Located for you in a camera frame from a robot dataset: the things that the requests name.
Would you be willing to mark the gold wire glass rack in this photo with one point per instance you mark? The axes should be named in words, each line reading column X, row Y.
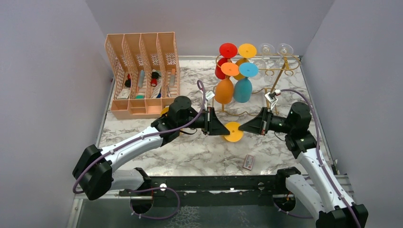
column 287, row 68

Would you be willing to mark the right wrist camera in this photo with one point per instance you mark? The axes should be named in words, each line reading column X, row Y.
column 272, row 98

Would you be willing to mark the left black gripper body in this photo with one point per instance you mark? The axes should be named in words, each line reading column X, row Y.
column 208, row 128

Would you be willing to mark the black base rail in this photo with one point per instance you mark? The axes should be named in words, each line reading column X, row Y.
column 207, row 191

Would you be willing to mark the small red white card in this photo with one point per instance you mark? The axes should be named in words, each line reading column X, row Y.
column 248, row 162

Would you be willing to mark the peach plastic file organizer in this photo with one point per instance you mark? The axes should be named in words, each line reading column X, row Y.
column 133, row 57

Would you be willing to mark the yellow wine glass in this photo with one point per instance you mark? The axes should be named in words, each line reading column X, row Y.
column 246, row 51
column 164, row 111
column 235, row 134

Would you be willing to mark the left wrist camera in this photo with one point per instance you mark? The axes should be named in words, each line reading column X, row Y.
column 209, row 95

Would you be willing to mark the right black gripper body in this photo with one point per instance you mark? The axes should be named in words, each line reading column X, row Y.
column 266, row 115

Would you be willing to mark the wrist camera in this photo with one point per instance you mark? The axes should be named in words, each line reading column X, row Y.
column 209, row 95
column 272, row 98

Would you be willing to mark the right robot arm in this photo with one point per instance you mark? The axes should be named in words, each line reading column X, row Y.
column 326, row 200

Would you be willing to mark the orange wine glass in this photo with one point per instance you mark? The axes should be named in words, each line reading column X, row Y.
column 225, row 88

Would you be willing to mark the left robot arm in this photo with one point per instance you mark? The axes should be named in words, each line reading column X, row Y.
column 96, row 170

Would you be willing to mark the red black marker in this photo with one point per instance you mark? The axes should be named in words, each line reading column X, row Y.
column 154, row 79

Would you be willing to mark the clear wine glass right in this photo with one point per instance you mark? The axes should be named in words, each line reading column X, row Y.
column 284, row 49

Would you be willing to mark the clear wine glass left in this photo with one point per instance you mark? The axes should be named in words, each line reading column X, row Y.
column 264, row 71

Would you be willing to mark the clear wine glass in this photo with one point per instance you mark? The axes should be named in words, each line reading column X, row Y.
column 264, row 71
column 284, row 49

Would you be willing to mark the blue wine glass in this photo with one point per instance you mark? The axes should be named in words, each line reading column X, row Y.
column 243, row 88

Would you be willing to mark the red wine glass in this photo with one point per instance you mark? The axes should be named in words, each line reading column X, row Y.
column 227, row 51

